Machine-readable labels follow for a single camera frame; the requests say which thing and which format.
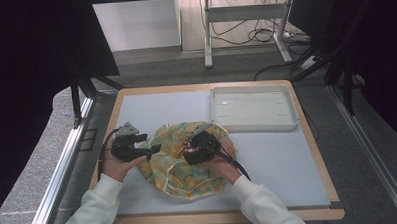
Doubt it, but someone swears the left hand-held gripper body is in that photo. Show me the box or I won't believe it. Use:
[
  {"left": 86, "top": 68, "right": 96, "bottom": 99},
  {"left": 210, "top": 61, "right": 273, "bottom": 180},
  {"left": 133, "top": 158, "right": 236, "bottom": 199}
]
[{"left": 109, "top": 121, "right": 148, "bottom": 163}]

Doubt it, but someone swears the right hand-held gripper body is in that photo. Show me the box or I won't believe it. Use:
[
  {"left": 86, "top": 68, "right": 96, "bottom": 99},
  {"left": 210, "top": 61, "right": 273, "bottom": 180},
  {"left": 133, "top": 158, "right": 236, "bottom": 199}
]
[{"left": 181, "top": 121, "right": 223, "bottom": 167}]

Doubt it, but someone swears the green yellow patterned cloth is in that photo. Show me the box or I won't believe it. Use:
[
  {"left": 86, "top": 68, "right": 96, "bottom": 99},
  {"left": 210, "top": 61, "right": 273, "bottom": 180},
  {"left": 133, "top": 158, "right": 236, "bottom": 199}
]
[{"left": 134, "top": 119, "right": 240, "bottom": 203}]

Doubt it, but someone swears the person's left hand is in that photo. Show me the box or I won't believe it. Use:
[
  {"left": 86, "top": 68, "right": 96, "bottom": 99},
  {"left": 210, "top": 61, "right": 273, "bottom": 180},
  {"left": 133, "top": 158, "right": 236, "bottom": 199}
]
[{"left": 99, "top": 136, "right": 149, "bottom": 183}]

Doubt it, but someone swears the person's right hand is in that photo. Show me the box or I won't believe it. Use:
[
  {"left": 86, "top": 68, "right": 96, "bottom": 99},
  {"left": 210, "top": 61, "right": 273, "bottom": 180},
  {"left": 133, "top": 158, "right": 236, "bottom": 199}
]
[{"left": 200, "top": 137, "right": 244, "bottom": 187}]

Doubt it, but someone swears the white plastic tray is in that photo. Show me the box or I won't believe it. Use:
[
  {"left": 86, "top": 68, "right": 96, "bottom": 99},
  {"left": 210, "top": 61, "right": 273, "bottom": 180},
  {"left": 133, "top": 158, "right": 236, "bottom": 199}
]
[{"left": 209, "top": 83, "right": 301, "bottom": 136}]

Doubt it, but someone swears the black metal stand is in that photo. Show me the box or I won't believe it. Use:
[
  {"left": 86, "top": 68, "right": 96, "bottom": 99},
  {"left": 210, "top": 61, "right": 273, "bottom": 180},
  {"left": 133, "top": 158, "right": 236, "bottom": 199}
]
[
  {"left": 68, "top": 59, "right": 127, "bottom": 129},
  {"left": 288, "top": 0, "right": 386, "bottom": 119}
]

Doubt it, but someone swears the grey table mat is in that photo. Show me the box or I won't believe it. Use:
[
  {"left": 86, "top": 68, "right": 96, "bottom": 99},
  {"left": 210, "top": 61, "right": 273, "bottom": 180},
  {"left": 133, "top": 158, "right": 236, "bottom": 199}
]
[{"left": 111, "top": 85, "right": 333, "bottom": 217}]

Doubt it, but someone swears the black curtain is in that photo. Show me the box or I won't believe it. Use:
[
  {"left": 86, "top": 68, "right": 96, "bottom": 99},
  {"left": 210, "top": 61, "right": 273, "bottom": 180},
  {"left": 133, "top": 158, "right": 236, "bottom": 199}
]
[
  {"left": 0, "top": 0, "right": 126, "bottom": 223},
  {"left": 287, "top": 0, "right": 397, "bottom": 153}
]

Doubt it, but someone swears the white power strip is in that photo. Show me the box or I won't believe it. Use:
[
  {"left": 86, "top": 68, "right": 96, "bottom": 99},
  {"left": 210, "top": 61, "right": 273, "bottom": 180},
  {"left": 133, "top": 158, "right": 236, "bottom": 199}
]
[{"left": 299, "top": 55, "right": 320, "bottom": 71}]

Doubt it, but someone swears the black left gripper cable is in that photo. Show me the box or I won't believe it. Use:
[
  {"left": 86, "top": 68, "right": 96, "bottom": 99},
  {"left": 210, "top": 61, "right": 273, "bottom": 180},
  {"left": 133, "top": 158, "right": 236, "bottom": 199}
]
[{"left": 95, "top": 127, "right": 123, "bottom": 183}]

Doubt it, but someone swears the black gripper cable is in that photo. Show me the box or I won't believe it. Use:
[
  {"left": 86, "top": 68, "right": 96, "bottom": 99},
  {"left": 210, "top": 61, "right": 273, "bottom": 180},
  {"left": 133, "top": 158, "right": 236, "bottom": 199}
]
[
  {"left": 201, "top": 139, "right": 253, "bottom": 184},
  {"left": 95, "top": 127, "right": 123, "bottom": 183}
]

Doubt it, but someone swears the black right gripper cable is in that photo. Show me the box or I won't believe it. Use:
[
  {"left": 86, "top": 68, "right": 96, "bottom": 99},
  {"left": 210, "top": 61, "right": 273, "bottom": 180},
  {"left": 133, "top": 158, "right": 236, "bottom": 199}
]
[{"left": 201, "top": 139, "right": 253, "bottom": 184}]

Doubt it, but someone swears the tangle of black floor cables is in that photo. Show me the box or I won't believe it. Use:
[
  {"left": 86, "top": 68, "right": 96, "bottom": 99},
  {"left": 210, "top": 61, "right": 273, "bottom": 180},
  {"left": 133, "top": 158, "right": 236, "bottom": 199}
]
[{"left": 199, "top": 0, "right": 314, "bottom": 84}]

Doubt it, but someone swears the white metal desk frame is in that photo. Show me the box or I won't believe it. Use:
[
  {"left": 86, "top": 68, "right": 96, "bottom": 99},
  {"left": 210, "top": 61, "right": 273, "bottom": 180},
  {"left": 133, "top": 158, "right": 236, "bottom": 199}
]
[{"left": 201, "top": 0, "right": 295, "bottom": 70}]

